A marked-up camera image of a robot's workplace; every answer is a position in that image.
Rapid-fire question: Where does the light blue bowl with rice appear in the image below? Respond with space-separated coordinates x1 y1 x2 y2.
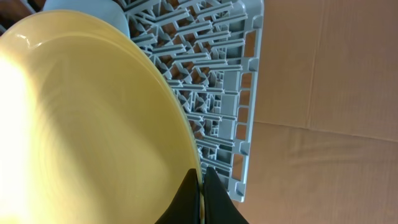
43 0 130 38

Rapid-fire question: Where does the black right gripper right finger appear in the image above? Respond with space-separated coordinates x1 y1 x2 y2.
203 167 248 224

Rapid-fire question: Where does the grey dishwasher rack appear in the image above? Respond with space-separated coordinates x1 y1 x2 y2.
0 0 265 203

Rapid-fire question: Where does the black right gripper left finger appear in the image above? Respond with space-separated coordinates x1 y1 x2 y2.
155 169 200 224

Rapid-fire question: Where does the yellow plate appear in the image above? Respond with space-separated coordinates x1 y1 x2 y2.
1 11 199 223

